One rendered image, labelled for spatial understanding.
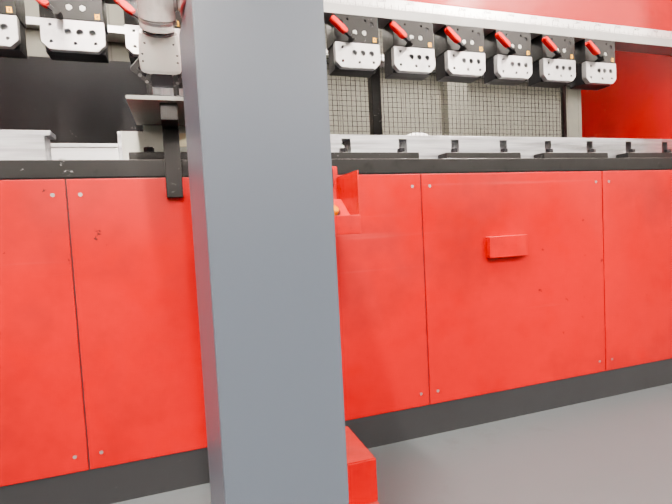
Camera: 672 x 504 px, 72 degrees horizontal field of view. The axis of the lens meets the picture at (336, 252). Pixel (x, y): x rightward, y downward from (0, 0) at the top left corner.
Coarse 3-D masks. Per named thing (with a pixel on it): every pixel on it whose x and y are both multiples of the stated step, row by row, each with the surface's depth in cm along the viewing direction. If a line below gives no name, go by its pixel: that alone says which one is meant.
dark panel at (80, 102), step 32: (0, 64) 162; (32, 64) 165; (64, 64) 168; (96, 64) 172; (128, 64) 175; (0, 96) 163; (32, 96) 166; (64, 96) 169; (96, 96) 172; (0, 128) 163; (32, 128) 166; (64, 128) 169; (96, 128) 172; (128, 128) 176
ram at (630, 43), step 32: (416, 0) 153; (448, 0) 156; (480, 0) 160; (512, 0) 164; (544, 0) 169; (576, 0) 173; (608, 0) 178; (640, 0) 183; (544, 32) 169; (576, 32) 174
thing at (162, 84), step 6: (156, 78) 131; (162, 78) 132; (168, 78) 132; (156, 84) 131; (162, 84) 132; (168, 84) 132; (180, 84) 133; (156, 90) 132; (162, 90) 133; (168, 90) 133; (180, 90) 134
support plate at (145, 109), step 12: (132, 96) 105; (144, 96) 106; (156, 96) 106; (168, 96) 107; (132, 108) 112; (144, 108) 113; (156, 108) 114; (180, 108) 115; (144, 120) 125; (156, 120) 125; (180, 120) 127
